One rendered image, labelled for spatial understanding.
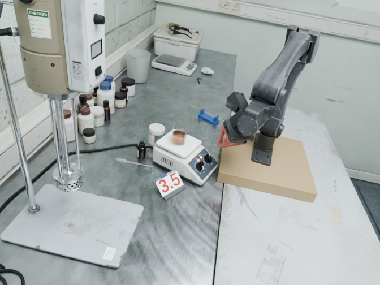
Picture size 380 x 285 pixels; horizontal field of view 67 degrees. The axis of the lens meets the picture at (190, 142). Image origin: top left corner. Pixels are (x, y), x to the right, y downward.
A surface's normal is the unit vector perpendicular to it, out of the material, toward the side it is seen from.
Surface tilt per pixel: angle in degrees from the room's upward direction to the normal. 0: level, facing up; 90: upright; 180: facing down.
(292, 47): 30
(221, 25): 90
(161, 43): 93
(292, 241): 0
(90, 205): 0
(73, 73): 90
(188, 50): 93
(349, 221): 0
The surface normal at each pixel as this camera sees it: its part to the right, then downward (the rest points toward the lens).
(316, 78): -0.17, 0.54
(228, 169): 0.14, -0.82
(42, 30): 0.11, 0.58
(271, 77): -0.15, -0.51
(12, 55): 0.98, 0.21
